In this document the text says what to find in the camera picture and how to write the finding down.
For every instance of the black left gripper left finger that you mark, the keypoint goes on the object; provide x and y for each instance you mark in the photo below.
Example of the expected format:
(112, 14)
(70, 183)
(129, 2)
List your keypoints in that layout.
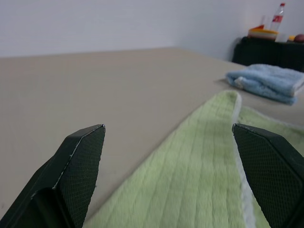
(71, 171)

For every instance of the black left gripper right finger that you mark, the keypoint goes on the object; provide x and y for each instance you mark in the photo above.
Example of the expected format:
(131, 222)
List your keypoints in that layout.
(273, 171)

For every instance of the green striped towel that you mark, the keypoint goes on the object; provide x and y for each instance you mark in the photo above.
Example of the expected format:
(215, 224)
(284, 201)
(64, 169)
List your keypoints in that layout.
(190, 166)

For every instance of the folded light blue towel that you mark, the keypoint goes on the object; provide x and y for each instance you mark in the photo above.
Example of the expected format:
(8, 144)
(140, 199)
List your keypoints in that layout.
(268, 80)

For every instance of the black crate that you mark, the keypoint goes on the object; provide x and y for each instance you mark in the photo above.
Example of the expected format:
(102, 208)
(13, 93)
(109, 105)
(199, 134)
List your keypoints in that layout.
(261, 54)

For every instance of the white cup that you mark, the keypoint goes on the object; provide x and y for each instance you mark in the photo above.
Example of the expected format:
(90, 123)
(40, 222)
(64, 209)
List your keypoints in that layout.
(282, 38)

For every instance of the small orange fruit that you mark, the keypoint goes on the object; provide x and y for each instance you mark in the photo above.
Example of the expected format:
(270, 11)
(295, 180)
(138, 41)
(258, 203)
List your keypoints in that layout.
(291, 38)

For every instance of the red apple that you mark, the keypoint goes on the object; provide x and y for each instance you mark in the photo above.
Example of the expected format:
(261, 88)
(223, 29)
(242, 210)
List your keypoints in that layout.
(299, 38)

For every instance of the yellow plastic bowl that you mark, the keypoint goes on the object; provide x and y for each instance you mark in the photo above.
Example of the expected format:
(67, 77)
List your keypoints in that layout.
(266, 35)

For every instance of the orange plastic plate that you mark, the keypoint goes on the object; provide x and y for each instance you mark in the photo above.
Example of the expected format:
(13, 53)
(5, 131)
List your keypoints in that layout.
(256, 29)

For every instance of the clear bottle with red label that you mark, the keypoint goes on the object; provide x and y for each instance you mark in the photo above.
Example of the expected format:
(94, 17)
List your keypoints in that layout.
(277, 21)

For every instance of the clear drinking glass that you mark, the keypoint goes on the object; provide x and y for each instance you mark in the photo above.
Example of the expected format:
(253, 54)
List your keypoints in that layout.
(265, 21)

